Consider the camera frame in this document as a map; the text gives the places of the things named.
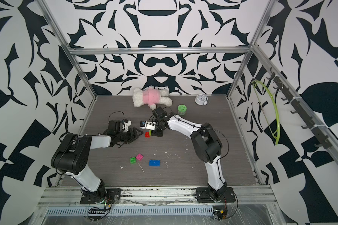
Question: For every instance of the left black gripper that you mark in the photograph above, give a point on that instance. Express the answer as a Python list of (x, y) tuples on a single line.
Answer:
[(134, 135)]

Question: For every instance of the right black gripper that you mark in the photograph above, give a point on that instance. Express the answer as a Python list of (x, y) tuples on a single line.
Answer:
[(157, 133)]

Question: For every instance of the dark green lego brick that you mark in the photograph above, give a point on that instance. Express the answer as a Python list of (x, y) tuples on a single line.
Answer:
[(133, 160)]

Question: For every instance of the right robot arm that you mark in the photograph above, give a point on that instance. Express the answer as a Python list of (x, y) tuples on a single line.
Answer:
[(206, 143)]

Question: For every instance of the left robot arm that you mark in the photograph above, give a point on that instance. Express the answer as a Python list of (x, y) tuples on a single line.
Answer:
[(71, 158)]

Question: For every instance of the pink lego brick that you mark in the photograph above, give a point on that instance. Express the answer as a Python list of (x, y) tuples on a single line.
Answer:
[(139, 157)]

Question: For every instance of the blue long lego brick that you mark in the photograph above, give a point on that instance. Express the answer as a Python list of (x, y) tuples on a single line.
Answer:
[(155, 163)]

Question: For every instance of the green lidded jar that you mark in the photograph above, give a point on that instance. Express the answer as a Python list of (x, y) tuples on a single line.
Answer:
[(181, 110)]

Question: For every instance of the white teddy bear pink shirt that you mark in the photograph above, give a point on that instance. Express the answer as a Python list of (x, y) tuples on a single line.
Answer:
[(151, 97)]

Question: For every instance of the white alarm clock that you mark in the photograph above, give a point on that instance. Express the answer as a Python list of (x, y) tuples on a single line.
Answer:
[(201, 100)]

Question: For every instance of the green toy bow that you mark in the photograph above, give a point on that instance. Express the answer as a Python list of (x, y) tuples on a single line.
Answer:
[(276, 134)]

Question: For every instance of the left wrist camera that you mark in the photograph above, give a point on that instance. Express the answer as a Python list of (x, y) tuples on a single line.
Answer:
[(116, 126)]

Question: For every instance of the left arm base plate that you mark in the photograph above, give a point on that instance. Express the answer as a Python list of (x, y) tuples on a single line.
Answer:
[(110, 195)]

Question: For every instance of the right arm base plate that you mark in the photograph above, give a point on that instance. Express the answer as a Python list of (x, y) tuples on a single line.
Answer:
[(209, 195)]

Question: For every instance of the black wall hook rack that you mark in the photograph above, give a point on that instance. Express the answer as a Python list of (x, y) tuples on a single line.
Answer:
[(301, 108)]

